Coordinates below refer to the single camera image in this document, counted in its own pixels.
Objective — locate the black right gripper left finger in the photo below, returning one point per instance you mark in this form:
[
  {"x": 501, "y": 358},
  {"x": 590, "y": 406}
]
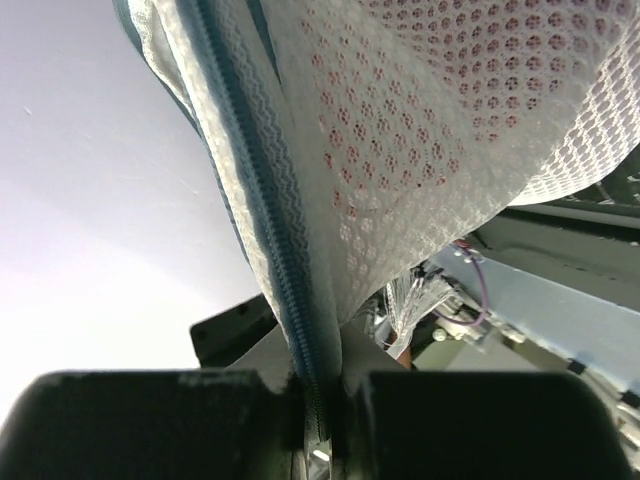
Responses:
[{"x": 197, "y": 424}]

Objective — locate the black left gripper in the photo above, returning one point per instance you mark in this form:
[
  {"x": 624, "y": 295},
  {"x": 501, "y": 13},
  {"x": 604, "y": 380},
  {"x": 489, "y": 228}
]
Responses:
[{"x": 240, "y": 338}]

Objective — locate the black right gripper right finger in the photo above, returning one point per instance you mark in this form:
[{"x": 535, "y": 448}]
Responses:
[{"x": 394, "y": 423}]

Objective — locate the white mesh laundry bag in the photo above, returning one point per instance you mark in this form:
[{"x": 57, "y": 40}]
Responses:
[{"x": 352, "y": 140}]

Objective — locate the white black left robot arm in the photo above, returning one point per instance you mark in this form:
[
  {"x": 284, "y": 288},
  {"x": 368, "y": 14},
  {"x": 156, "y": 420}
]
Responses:
[{"x": 577, "y": 309}]

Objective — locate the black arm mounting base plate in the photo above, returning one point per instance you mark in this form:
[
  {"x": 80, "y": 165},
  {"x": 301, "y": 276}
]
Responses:
[{"x": 588, "y": 247}]

